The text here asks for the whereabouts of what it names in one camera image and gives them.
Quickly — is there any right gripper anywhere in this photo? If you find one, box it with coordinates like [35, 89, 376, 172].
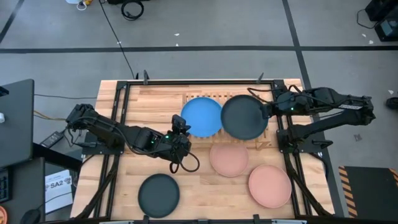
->
[261, 91, 301, 121]

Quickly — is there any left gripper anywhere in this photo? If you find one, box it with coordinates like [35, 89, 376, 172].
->
[161, 114, 193, 164]

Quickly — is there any blue plate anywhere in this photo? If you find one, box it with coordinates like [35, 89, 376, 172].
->
[180, 96, 223, 138]

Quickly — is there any dark grey plate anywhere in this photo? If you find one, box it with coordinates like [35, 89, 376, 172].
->
[220, 95, 269, 141]
[137, 173, 180, 219]

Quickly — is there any pink plate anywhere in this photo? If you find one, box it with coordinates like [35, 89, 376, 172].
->
[209, 142, 249, 178]
[248, 164, 293, 209]

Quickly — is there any slatted wooden shelf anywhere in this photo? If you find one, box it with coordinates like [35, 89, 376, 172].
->
[181, 91, 272, 152]

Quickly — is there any black shoe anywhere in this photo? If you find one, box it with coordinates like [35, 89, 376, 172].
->
[386, 96, 398, 111]

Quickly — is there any black power adapter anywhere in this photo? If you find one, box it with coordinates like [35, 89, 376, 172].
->
[39, 131, 65, 149]

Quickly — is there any black mat with striped edge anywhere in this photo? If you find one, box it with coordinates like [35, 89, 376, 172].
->
[338, 166, 398, 219]

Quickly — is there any flat black item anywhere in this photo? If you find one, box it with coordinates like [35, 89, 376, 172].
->
[107, 0, 150, 5]

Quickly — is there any white SA2 paper sheet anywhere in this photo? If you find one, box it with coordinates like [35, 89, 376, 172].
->
[45, 169, 74, 214]

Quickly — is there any black box with screen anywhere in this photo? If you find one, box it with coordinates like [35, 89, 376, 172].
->
[374, 17, 398, 42]

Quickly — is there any black equipment case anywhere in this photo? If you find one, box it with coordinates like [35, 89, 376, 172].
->
[364, 0, 398, 22]

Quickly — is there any dark grey desk top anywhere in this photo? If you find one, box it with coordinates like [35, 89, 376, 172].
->
[0, 78, 35, 169]

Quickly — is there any dark grey side table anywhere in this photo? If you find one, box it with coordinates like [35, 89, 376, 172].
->
[0, 157, 47, 224]

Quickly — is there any black computer mouse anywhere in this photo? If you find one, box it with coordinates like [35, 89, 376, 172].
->
[19, 208, 41, 224]

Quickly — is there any black keypad device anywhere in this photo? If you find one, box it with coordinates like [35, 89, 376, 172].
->
[0, 167, 13, 203]

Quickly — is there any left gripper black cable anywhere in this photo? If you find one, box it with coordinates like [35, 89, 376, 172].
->
[169, 151, 200, 174]

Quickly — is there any black metal table frame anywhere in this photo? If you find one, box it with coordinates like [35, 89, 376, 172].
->
[74, 78, 335, 224]

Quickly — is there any long black cable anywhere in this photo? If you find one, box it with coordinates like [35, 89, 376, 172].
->
[98, 0, 139, 80]

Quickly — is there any coiled black cable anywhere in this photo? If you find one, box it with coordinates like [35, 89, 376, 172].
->
[120, 0, 145, 22]

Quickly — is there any yellow cable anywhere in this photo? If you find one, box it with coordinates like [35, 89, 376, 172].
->
[33, 110, 68, 122]

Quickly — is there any white charger with cable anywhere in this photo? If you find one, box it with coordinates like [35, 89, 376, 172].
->
[65, 0, 88, 11]

